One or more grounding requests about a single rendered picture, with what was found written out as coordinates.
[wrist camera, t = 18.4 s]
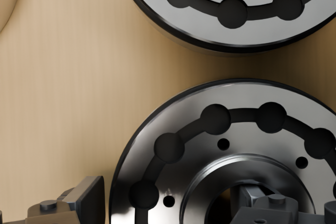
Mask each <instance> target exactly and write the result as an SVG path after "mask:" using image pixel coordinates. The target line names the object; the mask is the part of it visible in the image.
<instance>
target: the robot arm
mask: <svg viewBox="0 0 336 224"><path fill-rule="evenodd" d="M230 211H231V222H230V224H336V200H333V201H328V202H326V203H325V204H324V215H322V214H311V213H304V212H299V211H298V202H297V201H296V200H295V199H293V198H290V197H287V196H284V195H281V194H275V193H274V192H273V191H271V190H270V189H268V188H266V187H264V186H261V185H258V184H252V183H245V184H239V185H235V186H233V187H230ZM105 221H106V205H105V182H104V177H103V176H102V175H101V176H86V177H85V178H84V179H83V180H82V181H81V182H80V183H79V184H78V185H77V186H76V187H73V188H70V189H68V190H66V191H64V192H63V193H62V194H61V195H60V196H59V197H58V198H57V199H56V200H53V199H51V200H44V201H42V202H40V203H37V204H35V205H32V206H31V207H29V208H28V210H27V218H25V219H23V220H17V221H10V222H3V214H2V211H1V210H0V224H105Z"/></svg>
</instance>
